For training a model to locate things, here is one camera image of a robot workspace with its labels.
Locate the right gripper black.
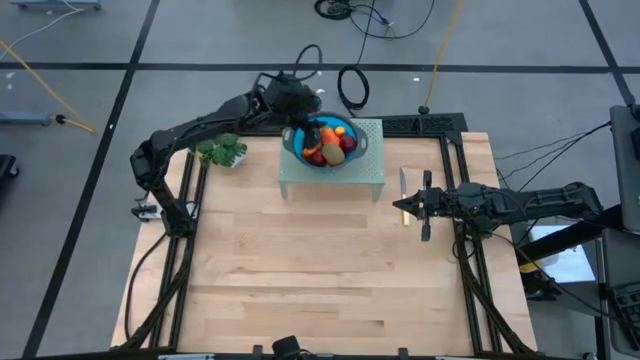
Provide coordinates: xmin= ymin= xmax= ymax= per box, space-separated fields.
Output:
xmin=392 ymin=169 xmax=455 ymax=243

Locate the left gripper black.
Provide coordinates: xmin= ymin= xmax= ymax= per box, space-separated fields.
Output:
xmin=259 ymin=72 xmax=326 ymax=150

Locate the orange red mango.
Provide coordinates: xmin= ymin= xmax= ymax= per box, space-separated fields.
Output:
xmin=320 ymin=126 xmax=342 ymax=147

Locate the brown kiwi fruit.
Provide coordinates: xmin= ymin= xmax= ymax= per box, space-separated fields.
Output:
xmin=321 ymin=142 xmax=347 ymax=168

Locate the blue grey collapsible bowl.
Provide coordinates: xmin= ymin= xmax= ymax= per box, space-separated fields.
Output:
xmin=281 ymin=111 xmax=370 ymax=175

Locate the mint green perforated shelf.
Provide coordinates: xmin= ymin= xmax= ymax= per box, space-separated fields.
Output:
xmin=278 ymin=118 xmax=387 ymax=202

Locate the green potted plant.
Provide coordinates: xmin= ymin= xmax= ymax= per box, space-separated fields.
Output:
xmin=193 ymin=132 xmax=249 ymax=170

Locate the black rounded object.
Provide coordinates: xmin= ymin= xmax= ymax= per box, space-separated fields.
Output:
xmin=271 ymin=335 xmax=304 ymax=360

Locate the grey desk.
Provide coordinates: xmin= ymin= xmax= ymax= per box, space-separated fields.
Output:
xmin=597 ymin=227 xmax=640 ymax=359

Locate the grey monitor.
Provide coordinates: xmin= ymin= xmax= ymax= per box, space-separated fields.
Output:
xmin=609 ymin=103 xmax=640 ymax=236

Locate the black keyboard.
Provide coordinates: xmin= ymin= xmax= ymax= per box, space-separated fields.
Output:
xmin=610 ymin=280 xmax=640 ymax=326

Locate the grey stand base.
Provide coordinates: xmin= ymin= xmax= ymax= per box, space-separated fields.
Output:
xmin=12 ymin=0 xmax=104 ymax=12
xmin=0 ymin=110 xmax=51 ymax=127

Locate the black floor object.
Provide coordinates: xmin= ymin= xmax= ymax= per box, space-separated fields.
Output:
xmin=0 ymin=153 xmax=21 ymax=182

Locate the knife with wooden handle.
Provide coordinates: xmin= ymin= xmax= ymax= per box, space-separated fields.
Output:
xmin=399 ymin=167 xmax=411 ymax=227

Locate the coiled black cable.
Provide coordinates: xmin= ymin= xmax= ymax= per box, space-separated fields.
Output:
xmin=337 ymin=0 xmax=374 ymax=113

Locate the black metal table frame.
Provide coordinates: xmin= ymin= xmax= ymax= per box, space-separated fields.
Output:
xmin=119 ymin=112 xmax=539 ymax=360

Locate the hanging yellow cable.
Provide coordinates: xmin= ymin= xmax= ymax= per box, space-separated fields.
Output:
xmin=418 ymin=0 xmax=466 ymax=116

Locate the tangled black cable bundle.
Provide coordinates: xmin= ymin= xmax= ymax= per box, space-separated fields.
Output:
xmin=313 ymin=0 xmax=437 ymax=41

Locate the yellow floor cable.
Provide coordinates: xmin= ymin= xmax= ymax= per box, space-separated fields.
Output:
xmin=0 ymin=39 xmax=97 ymax=134

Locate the white floor cable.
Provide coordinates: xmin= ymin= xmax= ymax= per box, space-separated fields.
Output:
xmin=0 ymin=7 xmax=86 ymax=49

